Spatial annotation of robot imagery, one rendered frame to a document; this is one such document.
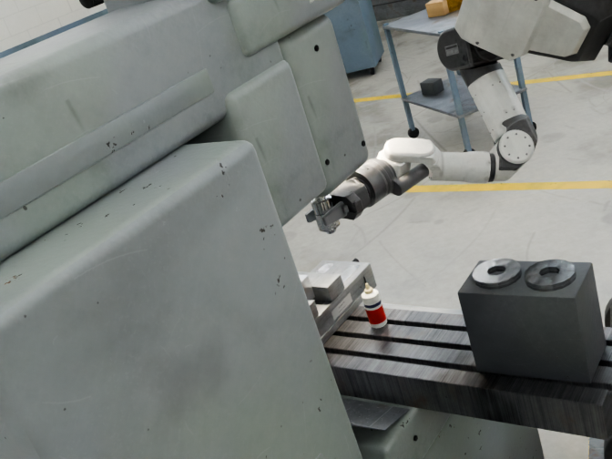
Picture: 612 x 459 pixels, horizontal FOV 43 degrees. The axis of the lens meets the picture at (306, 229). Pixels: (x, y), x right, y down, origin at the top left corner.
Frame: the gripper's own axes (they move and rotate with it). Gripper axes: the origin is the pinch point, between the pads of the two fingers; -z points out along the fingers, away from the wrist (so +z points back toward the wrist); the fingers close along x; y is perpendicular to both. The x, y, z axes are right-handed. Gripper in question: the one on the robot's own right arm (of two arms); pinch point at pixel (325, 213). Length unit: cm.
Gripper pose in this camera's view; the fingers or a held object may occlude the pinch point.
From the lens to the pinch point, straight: 164.6
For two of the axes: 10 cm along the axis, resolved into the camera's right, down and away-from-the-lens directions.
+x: 6.4, 1.3, -7.6
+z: 7.1, -4.8, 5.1
